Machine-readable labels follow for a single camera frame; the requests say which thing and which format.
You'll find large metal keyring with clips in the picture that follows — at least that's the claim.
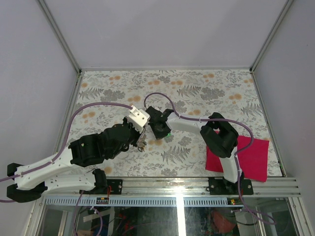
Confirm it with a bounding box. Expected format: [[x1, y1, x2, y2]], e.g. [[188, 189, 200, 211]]
[[136, 128, 147, 152]]

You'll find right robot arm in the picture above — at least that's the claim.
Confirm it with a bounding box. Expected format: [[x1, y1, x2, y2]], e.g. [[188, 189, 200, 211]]
[[146, 106, 242, 194]]

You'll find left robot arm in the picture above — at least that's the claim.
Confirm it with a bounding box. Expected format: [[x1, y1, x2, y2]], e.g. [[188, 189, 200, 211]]
[[6, 118, 147, 203]]

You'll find floral patterned table mat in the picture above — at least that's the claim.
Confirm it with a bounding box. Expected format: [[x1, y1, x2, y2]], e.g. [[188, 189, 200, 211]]
[[67, 69, 283, 177]]

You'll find red folded cloth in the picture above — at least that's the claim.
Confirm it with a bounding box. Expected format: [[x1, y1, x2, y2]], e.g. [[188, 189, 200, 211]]
[[205, 139, 269, 182]]

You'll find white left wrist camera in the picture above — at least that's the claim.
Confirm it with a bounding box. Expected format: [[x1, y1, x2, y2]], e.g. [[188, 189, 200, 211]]
[[127, 106, 150, 133]]

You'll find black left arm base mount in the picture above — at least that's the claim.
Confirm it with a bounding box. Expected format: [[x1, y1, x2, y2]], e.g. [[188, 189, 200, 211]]
[[91, 169, 123, 195]]

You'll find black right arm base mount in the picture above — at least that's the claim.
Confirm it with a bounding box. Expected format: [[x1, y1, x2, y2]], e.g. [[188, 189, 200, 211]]
[[206, 175, 253, 196]]

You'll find grey slotted cable duct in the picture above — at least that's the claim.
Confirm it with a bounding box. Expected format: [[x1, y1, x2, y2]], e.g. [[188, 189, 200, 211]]
[[45, 196, 228, 207]]

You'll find aluminium enclosure frame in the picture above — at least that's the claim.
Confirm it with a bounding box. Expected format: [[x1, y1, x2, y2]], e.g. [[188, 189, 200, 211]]
[[24, 0, 302, 236]]

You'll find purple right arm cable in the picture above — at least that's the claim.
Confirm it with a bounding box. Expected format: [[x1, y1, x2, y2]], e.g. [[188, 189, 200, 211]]
[[144, 92, 276, 226]]

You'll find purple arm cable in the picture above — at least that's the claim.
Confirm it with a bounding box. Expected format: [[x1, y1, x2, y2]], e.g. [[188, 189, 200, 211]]
[[0, 102, 135, 204], [144, 92, 276, 226]]

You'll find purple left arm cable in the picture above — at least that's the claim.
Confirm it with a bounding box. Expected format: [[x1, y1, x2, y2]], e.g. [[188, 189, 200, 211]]
[[0, 102, 135, 204]]

